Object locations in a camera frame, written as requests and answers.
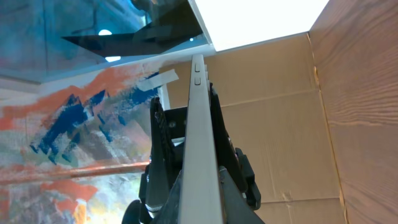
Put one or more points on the cardboard box panel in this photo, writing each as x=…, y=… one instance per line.
x=316, y=115

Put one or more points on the colourful painted backdrop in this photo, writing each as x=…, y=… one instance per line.
x=75, y=153

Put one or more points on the bronze Galaxy smartphone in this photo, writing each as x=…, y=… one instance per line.
x=200, y=195

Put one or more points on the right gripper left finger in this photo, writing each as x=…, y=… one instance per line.
x=169, y=212

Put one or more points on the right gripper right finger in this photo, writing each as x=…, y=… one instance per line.
x=236, y=209

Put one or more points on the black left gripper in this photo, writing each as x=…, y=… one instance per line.
x=161, y=183

